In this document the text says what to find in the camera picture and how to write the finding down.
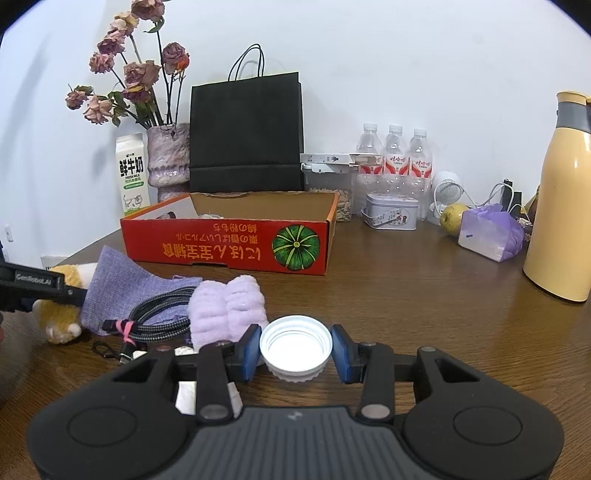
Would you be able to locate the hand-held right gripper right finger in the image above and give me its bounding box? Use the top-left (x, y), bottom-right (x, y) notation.
top-left (331, 324), bottom-right (486, 426)

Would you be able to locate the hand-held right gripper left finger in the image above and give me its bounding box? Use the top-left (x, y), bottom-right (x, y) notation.
top-left (111, 324), bottom-right (264, 426)

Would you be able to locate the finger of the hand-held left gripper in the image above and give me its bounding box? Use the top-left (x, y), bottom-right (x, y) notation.
top-left (58, 272), bottom-right (89, 309)

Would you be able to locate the yellow white plush toy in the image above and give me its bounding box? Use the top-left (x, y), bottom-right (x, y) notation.
top-left (32, 262), bottom-right (100, 345)

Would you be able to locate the white bottle cap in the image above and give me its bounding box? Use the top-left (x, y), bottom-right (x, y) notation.
top-left (259, 315), bottom-right (334, 384)

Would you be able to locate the purple knit cloth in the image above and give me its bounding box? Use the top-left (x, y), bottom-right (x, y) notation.
top-left (81, 244), bottom-right (204, 337)

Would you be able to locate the fluffy purple headband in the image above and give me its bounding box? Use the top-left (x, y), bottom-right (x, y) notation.
top-left (189, 274), bottom-right (267, 352)

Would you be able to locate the small white pouch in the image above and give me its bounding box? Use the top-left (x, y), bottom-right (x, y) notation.
top-left (174, 344), bottom-right (243, 416)

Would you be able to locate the grey braided cable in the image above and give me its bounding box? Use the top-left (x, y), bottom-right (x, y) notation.
top-left (91, 286), bottom-right (200, 366)

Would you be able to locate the red cardboard box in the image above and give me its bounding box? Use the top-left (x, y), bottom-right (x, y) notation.
top-left (120, 191), bottom-right (341, 277)

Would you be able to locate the white green milk carton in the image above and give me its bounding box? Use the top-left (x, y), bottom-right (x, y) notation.
top-left (115, 133), bottom-right (151, 217)

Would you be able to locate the printed tin box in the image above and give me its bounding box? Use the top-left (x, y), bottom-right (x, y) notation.
top-left (361, 193), bottom-right (419, 230)

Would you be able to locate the mottled purple vase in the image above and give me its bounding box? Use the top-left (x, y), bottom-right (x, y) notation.
top-left (147, 122), bottom-right (191, 204)

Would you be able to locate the clear jar of seeds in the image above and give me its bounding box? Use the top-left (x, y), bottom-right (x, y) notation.
top-left (302, 162), bottom-right (355, 223)

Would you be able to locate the yellow green apple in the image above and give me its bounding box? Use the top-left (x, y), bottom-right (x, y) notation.
top-left (438, 203), bottom-right (470, 237)

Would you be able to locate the purple tissue pack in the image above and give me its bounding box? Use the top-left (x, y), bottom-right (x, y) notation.
top-left (458, 203), bottom-right (526, 263)

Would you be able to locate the flat white carton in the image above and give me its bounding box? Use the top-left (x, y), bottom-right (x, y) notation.
top-left (300, 152), bottom-right (384, 168)

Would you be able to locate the small white fan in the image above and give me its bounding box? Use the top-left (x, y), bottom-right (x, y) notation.
top-left (429, 171), bottom-right (465, 225)

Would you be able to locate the clear water bottle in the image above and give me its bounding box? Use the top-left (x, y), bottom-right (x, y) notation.
top-left (353, 123), bottom-right (385, 217)
top-left (383, 124), bottom-right (411, 199)
top-left (408, 128), bottom-right (437, 221)

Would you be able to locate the black paper bag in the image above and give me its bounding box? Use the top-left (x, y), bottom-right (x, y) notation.
top-left (189, 44), bottom-right (305, 193)

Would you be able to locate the dried rose bouquet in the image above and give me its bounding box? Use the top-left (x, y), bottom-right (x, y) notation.
top-left (65, 0), bottom-right (191, 129)

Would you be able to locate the black power adapter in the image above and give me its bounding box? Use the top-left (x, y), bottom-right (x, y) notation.
top-left (501, 179), bottom-right (523, 214)

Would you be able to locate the yellow thermos jug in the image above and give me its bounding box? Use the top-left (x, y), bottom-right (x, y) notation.
top-left (523, 91), bottom-right (591, 303)

